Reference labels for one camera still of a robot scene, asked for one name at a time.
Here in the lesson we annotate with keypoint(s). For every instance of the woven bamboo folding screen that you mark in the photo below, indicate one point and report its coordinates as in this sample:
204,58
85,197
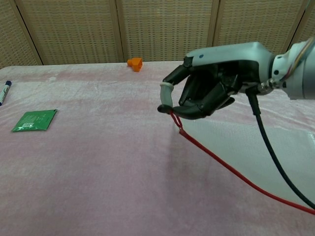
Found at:
98,29

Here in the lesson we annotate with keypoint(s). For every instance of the pink plush table cloth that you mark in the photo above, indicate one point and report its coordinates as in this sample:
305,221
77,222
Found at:
98,159

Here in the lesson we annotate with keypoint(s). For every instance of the clear mesh zipper pouch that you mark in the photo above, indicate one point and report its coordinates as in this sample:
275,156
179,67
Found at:
236,147

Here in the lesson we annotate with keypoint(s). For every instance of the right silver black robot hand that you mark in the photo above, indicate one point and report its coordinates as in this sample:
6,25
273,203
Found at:
229,55

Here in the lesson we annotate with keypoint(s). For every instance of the orange plastic block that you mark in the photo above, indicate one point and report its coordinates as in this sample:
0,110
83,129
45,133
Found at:
135,63

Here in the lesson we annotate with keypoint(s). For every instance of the green foil sachet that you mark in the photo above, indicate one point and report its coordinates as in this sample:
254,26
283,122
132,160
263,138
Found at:
34,120

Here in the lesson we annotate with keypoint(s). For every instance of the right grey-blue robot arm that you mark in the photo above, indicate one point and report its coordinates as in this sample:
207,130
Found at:
304,73

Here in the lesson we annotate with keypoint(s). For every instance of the blue-capped white marker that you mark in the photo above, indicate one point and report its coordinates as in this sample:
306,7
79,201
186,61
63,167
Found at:
5,91

